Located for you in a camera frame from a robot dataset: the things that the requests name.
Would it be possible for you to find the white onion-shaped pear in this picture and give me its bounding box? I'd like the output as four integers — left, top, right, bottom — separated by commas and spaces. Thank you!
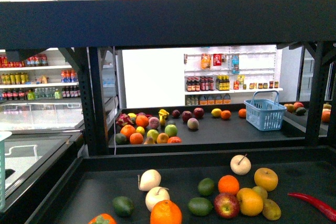
138, 169, 161, 191

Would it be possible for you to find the white pear with stem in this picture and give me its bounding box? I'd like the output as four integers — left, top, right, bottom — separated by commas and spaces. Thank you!
230, 154, 251, 176

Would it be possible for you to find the black metal shelf frame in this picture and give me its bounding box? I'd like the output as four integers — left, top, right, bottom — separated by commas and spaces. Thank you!
0, 0, 336, 224

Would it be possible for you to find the blue shopping basket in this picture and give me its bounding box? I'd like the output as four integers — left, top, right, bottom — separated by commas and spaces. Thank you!
244, 90, 287, 131

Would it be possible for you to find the far green apple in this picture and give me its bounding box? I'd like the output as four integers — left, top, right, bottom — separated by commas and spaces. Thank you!
164, 124, 178, 137

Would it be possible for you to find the far peach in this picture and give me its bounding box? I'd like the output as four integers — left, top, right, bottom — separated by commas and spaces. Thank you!
187, 118, 199, 130

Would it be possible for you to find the orange persimmon with leaf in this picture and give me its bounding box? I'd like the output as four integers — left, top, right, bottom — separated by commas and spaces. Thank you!
88, 214, 117, 224

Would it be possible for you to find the far yellow banana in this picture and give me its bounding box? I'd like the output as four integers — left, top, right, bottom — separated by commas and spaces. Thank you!
158, 109, 170, 126

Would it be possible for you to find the far orange near basket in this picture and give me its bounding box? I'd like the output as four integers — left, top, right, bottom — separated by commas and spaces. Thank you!
238, 109, 247, 119

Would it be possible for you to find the green lime lower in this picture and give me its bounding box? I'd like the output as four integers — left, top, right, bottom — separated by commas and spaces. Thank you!
187, 197, 213, 217

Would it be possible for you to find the dark green avocado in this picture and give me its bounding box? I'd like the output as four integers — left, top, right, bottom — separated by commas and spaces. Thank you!
112, 196, 135, 217

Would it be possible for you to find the glass-top freezer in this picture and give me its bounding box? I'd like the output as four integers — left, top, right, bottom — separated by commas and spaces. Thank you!
0, 98, 119, 198

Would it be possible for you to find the far dark red apple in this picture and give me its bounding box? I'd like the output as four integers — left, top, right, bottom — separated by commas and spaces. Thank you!
182, 111, 193, 123

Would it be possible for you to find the small orange tangerine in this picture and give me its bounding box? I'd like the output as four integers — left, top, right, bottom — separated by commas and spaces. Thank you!
217, 175, 240, 196

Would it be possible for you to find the green lime upper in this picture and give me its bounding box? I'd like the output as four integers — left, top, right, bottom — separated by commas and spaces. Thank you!
197, 178, 215, 197

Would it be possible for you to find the red chili pepper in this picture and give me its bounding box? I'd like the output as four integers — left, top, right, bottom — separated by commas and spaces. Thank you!
287, 193, 335, 222

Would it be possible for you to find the yellow-orange apple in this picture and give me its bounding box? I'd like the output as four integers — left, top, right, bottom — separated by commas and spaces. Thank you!
236, 188, 264, 217

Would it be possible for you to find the light teal shopping basket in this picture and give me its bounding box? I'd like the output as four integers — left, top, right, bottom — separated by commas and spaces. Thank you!
0, 131, 12, 211

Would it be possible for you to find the small yellow-green pear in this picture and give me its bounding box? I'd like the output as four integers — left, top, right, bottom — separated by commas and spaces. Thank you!
252, 186, 268, 200

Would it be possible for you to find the far orange beside lemon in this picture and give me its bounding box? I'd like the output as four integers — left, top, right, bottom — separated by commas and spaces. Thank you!
221, 110, 232, 120

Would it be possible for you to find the pink dragon fruit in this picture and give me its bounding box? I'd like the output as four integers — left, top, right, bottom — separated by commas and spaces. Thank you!
116, 113, 134, 128

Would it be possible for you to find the large orange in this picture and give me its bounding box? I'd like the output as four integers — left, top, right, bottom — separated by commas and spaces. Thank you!
150, 200, 183, 224

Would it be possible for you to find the green lime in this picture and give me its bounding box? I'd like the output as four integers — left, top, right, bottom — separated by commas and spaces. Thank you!
197, 178, 215, 197
187, 197, 213, 217

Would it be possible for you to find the left white drinks shelf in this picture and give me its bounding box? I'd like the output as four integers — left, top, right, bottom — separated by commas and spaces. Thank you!
1, 49, 81, 101

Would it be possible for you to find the golden pear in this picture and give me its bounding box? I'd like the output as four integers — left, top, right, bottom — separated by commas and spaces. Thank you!
254, 167, 279, 191

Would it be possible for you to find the far white product shelf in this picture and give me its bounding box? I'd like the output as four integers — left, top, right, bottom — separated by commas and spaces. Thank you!
184, 45, 282, 105

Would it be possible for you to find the white pear front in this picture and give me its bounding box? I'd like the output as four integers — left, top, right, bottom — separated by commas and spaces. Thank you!
145, 186, 170, 212

